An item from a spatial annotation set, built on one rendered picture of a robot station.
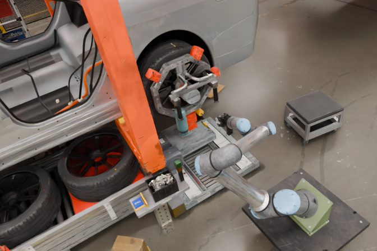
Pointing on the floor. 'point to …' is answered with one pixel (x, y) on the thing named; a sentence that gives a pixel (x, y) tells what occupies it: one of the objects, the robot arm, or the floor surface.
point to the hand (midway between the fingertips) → (217, 121)
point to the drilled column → (164, 218)
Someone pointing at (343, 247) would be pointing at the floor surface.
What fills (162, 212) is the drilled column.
